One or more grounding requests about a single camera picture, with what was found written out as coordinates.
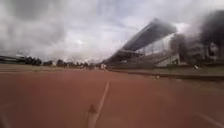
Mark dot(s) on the red running track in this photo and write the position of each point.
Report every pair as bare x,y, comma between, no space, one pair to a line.
50,100

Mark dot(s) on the grey building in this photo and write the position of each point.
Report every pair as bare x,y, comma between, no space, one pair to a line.
196,51

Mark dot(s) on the grandstand with slanted roof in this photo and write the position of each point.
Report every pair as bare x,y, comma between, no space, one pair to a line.
150,43

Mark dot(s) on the distant row of trees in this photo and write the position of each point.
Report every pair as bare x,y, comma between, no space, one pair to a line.
60,62

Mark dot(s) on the grass strip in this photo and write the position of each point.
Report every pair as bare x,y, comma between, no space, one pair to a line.
186,71

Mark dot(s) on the dark trees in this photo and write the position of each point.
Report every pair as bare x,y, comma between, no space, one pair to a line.
213,33

